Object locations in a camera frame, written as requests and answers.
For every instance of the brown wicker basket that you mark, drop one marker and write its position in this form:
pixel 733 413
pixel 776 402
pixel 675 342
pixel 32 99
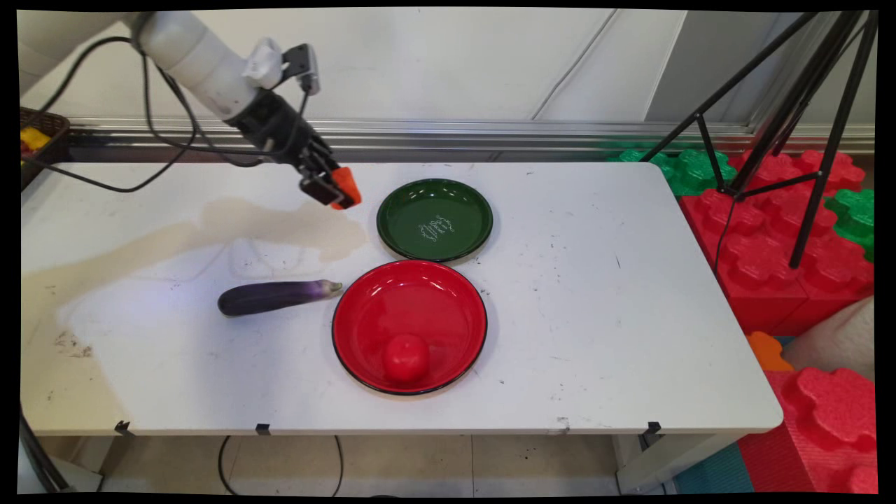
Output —
pixel 59 140

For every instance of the beige fabric mass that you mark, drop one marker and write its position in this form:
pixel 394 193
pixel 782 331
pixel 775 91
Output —
pixel 840 343

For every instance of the white table leg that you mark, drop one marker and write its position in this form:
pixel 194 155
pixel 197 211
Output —
pixel 665 462

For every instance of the red plate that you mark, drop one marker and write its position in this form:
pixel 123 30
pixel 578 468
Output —
pixel 420 301

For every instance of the teal foam mat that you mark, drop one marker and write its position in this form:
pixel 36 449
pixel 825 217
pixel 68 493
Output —
pixel 710 472

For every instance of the dark green plate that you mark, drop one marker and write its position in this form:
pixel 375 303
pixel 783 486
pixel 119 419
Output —
pixel 455 210

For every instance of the orange foam block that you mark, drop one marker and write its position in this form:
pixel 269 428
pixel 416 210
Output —
pixel 766 353

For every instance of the red tomato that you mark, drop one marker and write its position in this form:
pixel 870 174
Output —
pixel 406 358

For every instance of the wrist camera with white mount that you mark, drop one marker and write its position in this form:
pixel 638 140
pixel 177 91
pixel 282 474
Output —
pixel 301 63

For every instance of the black tripod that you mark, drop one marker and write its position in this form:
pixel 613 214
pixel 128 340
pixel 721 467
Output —
pixel 833 140

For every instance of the orange carrot piece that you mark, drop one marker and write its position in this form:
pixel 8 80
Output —
pixel 348 187

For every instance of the purple eggplant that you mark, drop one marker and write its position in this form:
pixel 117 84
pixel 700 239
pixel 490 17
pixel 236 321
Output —
pixel 269 297

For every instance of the aluminium wall rail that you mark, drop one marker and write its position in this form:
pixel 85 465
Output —
pixel 490 136

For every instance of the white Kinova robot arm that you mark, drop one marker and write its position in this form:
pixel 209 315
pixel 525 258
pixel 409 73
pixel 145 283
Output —
pixel 196 59

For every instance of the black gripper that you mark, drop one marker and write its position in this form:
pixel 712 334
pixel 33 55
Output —
pixel 276 129

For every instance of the large red foam block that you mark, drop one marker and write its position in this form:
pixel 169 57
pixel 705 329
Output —
pixel 763 266

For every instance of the yellow toy item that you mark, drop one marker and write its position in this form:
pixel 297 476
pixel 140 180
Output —
pixel 35 138

